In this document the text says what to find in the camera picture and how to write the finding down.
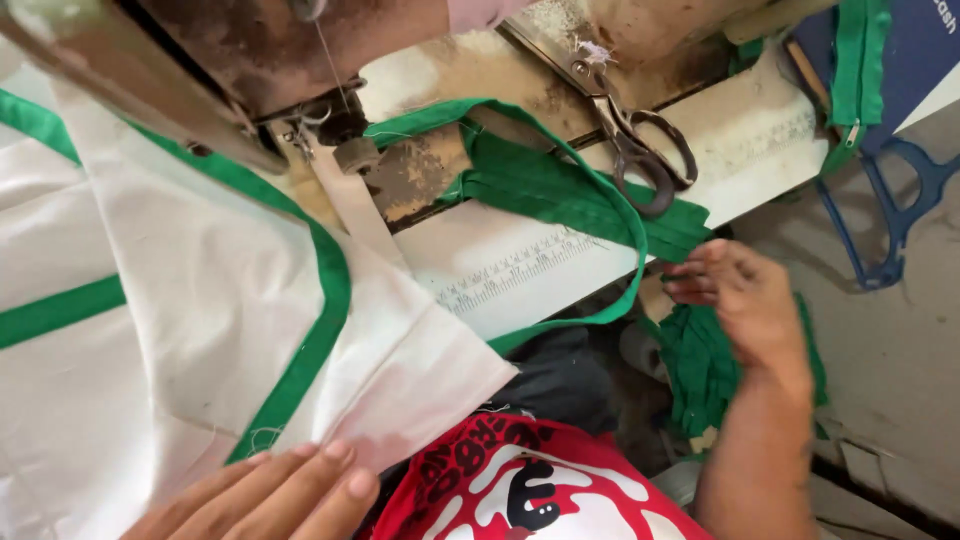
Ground industrial sewing machine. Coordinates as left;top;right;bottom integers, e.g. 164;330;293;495
0;0;541;235

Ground person's dark trousers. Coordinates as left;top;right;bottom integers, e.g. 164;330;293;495
480;326;620;438

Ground metal scissors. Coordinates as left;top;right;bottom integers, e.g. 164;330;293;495
501;18;700;220

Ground person's right hand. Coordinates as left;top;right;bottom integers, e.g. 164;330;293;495
661;238;815;391

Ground white fabric with green trim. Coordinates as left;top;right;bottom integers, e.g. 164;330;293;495
0;45;520;540

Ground green binding tape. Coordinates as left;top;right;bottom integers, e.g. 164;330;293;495
363;97;830;440

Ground person's left hand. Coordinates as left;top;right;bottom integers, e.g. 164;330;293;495
118;439;381;540

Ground green zipper strip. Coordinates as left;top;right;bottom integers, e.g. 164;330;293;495
817;0;894;177

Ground person's red printed shirt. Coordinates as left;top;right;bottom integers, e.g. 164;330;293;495
358;411;715;540

